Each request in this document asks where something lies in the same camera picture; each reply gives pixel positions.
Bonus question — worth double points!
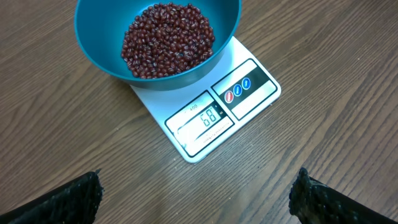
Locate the red beans in bowl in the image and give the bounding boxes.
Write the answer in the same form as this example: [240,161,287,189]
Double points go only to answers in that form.
[121,2,215,79]

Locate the teal round bowl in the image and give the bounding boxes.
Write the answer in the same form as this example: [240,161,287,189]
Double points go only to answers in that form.
[74,0,242,91]

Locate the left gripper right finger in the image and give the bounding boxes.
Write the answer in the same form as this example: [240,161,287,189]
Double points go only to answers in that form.
[289,167,397,224]

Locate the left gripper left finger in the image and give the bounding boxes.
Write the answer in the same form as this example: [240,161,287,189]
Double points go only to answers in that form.
[1,170,104,224]

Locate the white digital kitchen scale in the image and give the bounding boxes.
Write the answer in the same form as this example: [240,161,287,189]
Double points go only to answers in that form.
[133,37,281,164]

